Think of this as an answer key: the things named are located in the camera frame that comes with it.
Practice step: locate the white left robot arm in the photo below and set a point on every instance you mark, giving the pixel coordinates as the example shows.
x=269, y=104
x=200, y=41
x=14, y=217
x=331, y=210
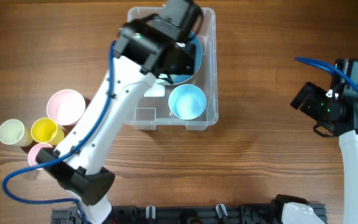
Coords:
x=141, y=56

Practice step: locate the yellow cup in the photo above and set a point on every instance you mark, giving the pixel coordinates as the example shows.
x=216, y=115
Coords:
x=46, y=130

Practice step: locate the dark blue bowl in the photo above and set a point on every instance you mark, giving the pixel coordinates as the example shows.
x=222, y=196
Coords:
x=178, y=79

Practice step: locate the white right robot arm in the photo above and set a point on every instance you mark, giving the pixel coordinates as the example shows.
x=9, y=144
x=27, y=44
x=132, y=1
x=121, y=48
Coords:
x=343, y=113

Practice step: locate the cream cup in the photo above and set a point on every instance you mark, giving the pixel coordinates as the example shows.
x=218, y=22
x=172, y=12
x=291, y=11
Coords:
x=13, y=132

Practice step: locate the pink small bowl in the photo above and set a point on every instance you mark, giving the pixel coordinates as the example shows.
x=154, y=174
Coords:
x=66, y=107

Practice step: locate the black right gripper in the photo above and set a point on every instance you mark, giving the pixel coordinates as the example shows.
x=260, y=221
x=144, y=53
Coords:
x=301, y=97

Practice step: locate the white paper label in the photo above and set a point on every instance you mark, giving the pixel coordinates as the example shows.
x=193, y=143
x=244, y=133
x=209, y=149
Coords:
x=155, y=91

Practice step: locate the clear plastic storage container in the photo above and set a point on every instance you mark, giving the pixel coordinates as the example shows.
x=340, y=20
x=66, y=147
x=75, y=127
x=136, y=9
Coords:
x=151, y=112

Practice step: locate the light blue small bowl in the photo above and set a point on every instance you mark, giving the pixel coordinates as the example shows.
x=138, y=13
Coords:
x=187, y=102

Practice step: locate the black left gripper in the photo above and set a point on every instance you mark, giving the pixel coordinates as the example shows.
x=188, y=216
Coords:
x=184, y=59

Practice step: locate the pink cup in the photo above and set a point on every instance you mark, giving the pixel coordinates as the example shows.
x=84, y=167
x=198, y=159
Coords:
x=31, y=158

